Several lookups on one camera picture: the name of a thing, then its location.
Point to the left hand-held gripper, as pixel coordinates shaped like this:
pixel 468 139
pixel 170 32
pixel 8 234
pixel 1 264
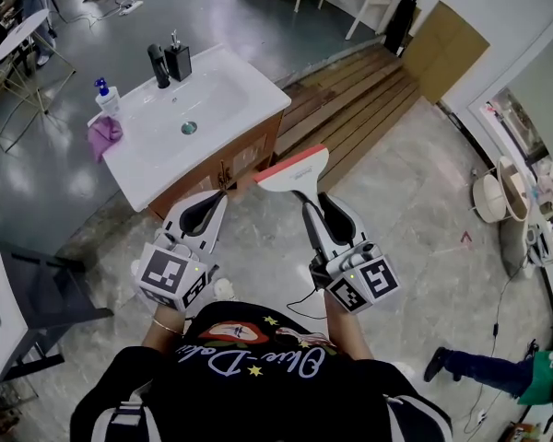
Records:
pixel 161 270

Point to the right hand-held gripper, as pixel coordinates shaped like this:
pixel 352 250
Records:
pixel 378 281

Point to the white squeegee with red blade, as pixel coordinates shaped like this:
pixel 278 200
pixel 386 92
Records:
pixel 299 173

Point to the person's right forearm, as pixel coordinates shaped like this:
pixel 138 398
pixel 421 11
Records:
pixel 345 329

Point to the person's left forearm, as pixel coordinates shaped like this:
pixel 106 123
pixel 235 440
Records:
pixel 159 334

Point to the person's left white shoe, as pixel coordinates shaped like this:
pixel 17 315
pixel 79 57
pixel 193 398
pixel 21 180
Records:
pixel 223 288

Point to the wooden vanity cabinet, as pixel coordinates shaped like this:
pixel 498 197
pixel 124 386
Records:
pixel 253 154

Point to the white basin table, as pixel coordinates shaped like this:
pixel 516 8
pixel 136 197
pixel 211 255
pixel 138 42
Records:
pixel 133 164

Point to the round metal drain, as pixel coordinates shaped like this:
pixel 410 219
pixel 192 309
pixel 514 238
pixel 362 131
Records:
pixel 189 127

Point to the purple cloth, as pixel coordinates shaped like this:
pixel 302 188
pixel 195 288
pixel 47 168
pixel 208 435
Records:
pixel 103 136

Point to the wooden plank platform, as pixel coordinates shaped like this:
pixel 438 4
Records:
pixel 350 99

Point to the white pump bottle blue cap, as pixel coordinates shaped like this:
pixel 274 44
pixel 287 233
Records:
pixel 108 101

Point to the black shelf rack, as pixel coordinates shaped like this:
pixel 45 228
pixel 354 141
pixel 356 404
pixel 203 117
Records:
pixel 60 283

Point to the black faucet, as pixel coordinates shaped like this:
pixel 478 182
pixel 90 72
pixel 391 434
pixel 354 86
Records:
pixel 160 67

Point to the black square soap dispenser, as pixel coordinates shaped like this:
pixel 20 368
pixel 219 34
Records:
pixel 179 62

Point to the pale round tub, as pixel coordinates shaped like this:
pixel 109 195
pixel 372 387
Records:
pixel 486 198

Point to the person's black printed shirt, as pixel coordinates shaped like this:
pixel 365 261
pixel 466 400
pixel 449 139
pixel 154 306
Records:
pixel 258 394

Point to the beige round hoop tray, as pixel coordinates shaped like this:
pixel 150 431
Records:
pixel 516 187

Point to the brown cardboard sheet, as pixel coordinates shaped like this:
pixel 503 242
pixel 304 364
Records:
pixel 447 49

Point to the black folded stand bundle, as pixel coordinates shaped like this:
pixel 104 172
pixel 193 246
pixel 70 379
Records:
pixel 401 21

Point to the white flat panel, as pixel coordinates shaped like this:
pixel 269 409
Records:
pixel 0 320

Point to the white power strip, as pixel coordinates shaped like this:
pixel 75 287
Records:
pixel 131 7

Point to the white desk with legs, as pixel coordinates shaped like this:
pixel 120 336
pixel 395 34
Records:
pixel 371 0

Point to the round white side table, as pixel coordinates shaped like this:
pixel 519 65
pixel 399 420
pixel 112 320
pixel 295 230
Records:
pixel 20 35

